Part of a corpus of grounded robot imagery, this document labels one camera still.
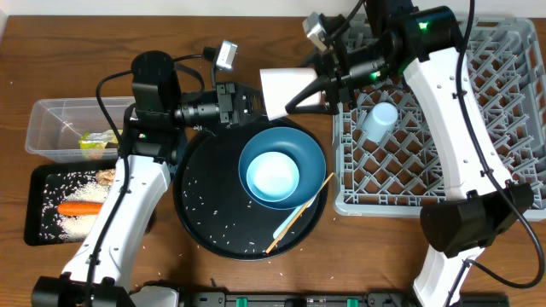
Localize light blue bowl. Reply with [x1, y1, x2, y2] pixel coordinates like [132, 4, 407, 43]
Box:
[246, 152, 299, 202]

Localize black rectangular tray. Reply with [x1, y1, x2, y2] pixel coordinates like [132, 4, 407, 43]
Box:
[24, 160, 116, 246]

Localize dark blue plate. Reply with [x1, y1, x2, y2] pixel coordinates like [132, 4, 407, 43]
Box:
[238, 127, 327, 210]

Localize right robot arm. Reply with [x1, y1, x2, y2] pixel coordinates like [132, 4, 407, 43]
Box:
[284, 1, 533, 306]

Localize pink cup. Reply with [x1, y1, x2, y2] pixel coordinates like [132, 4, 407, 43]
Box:
[259, 68, 317, 120]

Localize yellow green snack wrapper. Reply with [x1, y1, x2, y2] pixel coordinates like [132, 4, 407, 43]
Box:
[78, 130, 119, 159]

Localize clear plastic bin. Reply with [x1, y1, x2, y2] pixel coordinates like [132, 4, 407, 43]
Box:
[25, 97, 118, 163]

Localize wooden chopstick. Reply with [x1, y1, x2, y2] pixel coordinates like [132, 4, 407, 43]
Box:
[264, 194, 318, 254]

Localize orange carrot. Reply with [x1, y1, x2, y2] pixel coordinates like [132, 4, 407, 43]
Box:
[57, 202, 102, 216]

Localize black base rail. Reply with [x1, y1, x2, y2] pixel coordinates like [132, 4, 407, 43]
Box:
[131, 279, 511, 307]

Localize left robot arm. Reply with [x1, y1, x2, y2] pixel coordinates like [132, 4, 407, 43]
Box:
[31, 50, 264, 306]

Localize light blue cup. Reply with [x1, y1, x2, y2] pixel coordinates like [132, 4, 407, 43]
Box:
[363, 102, 398, 142]

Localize round black serving tray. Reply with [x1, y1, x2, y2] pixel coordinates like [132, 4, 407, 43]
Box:
[172, 119, 328, 261]

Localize grey dishwasher rack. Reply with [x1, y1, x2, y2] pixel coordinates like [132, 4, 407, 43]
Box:
[333, 17, 545, 221]

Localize white rice pile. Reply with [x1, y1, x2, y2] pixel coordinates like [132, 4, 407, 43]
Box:
[38, 171, 110, 244]

